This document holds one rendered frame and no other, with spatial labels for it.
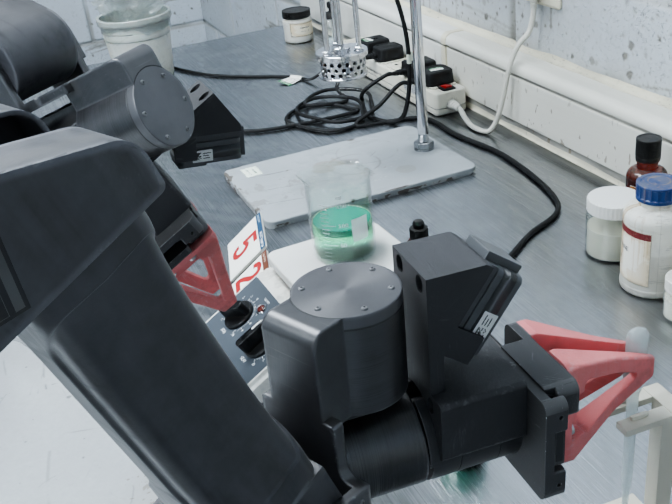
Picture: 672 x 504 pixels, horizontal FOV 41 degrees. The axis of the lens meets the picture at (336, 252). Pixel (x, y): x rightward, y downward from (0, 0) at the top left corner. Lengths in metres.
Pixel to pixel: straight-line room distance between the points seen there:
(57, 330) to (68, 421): 0.55
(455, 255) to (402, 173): 0.75
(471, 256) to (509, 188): 0.72
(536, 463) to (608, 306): 0.44
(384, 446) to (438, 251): 0.11
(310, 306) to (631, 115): 0.75
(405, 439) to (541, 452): 0.07
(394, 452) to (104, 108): 0.30
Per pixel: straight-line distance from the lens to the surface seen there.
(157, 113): 0.62
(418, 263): 0.45
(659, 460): 0.63
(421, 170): 1.22
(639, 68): 1.17
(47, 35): 0.68
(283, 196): 1.18
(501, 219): 1.10
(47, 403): 0.89
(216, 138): 0.70
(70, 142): 0.29
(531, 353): 0.51
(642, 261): 0.92
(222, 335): 0.86
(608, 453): 0.75
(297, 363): 0.43
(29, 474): 0.82
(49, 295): 0.28
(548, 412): 0.48
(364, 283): 0.45
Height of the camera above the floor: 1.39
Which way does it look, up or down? 28 degrees down
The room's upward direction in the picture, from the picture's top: 7 degrees counter-clockwise
